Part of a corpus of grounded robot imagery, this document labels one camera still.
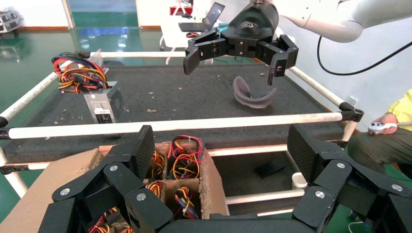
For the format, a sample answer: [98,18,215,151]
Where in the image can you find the person legs dark trousers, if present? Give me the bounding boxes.
[347,127,412,181]

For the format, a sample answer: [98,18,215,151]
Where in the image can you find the clear acrylic sign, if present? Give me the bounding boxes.
[87,49,109,75]

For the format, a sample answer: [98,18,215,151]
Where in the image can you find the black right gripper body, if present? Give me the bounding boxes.
[224,0,280,58]

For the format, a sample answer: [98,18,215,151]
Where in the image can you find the grey equipment rack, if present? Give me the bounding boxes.
[0,9,23,33]

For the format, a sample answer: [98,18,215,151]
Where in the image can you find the wire bundle lower left cell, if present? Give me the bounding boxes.
[173,186,201,220]

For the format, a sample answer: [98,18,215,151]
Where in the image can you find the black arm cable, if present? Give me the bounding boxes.
[316,35,412,77]

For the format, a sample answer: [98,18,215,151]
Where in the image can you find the wire bundle centre cell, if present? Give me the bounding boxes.
[145,181,164,199]

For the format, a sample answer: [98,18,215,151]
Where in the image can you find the white handheld controller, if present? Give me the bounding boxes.
[368,121,398,135]

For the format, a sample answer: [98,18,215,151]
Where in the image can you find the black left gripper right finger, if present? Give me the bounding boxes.
[286,123,412,233]

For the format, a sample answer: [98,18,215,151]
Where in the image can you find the black foam shelf mat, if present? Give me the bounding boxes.
[212,151,303,197]

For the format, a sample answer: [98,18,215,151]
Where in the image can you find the brown cardboard box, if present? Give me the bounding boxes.
[0,141,230,233]

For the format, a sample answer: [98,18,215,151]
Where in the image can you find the person hand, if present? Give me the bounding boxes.
[377,112,398,135]

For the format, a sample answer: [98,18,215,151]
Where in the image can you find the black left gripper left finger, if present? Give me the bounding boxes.
[38,124,174,233]

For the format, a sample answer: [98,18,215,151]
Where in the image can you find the red box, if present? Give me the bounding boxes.
[170,5,194,16]

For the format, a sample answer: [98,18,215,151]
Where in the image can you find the white pipe rail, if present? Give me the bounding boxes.
[8,112,344,140]
[225,189,305,205]
[90,51,187,59]
[257,208,295,216]
[206,145,289,158]
[288,66,346,108]
[0,71,62,121]

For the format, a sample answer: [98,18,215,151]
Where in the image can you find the black laptop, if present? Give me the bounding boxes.
[178,2,226,33]

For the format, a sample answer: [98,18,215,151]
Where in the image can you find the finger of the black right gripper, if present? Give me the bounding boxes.
[256,33,300,86]
[183,28,230,76]

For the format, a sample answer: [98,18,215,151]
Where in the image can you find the black flat plate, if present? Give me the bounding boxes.
[254,160,286,179]

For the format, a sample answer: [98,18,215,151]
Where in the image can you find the yellow sleeved person arm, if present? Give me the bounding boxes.
[388,88,412,132]

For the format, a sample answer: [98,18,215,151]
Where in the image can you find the power supply with coloured wires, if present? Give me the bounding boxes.
[51,51,125,125]
[167,135,206,181]
[88,207,118,233]

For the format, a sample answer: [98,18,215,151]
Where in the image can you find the white pipe post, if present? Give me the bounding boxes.
[342,120,359,144]
[292,172,309,190]
[0,146,28,199]

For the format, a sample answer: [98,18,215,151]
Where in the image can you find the white desk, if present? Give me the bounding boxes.
[158,13,226,65]

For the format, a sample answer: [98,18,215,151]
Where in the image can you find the cardboard divider grid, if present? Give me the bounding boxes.
[145,141,203,222]

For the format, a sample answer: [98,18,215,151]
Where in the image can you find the multicolour wire harness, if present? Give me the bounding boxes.
[150,150,168,180]

